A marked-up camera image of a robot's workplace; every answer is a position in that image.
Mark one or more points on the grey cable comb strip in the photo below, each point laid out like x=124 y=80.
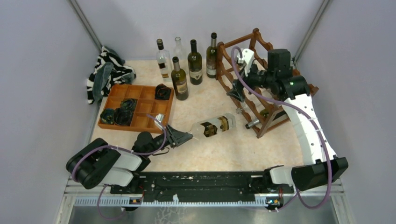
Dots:
x=126 y=201

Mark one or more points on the zebra striped cloth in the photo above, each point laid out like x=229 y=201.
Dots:
x=121 y=73

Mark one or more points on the clear square spirit bottle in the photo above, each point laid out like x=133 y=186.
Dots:
x=163 y=61

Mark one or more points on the olive wine bottle grey cap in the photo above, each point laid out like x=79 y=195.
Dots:
x=265 y=114

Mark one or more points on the green wine bottle silver neck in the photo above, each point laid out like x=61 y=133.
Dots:
x=179 y=80

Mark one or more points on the dark rolled sock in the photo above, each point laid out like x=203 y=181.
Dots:
x=129 y=104
x=122 y=116

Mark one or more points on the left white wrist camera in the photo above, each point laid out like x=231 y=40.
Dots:
x=159 y=118

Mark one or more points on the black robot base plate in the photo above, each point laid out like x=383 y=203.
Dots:
x=202 y=187

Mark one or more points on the dark rolled sock front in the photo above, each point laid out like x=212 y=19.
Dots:
x=122 y=116

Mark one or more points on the dark rolled sock middle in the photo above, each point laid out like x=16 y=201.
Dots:
x=129 y=104

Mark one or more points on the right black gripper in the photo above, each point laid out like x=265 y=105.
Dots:
x=236 y=92

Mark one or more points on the black rolled sock top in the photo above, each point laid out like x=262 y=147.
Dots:
x=162 y=92

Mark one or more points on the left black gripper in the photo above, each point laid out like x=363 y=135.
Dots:
x=175 y=137

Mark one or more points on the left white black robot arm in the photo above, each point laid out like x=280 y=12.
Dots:
x=101 y=163

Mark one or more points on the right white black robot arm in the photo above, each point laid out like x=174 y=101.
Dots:
x=321 y=165

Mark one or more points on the dark wine bottle black cap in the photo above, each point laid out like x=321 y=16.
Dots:
x=195 y=64

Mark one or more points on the brown wooden wine rack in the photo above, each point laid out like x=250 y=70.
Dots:
x=278 y=77

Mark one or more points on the grey blue cloth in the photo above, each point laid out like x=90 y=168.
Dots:
x=100 y=80

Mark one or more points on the teal rolled sock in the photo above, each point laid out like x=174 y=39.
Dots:
x=107 y=116

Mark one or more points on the dark green wine bottle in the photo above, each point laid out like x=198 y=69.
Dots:
x=211 y=57

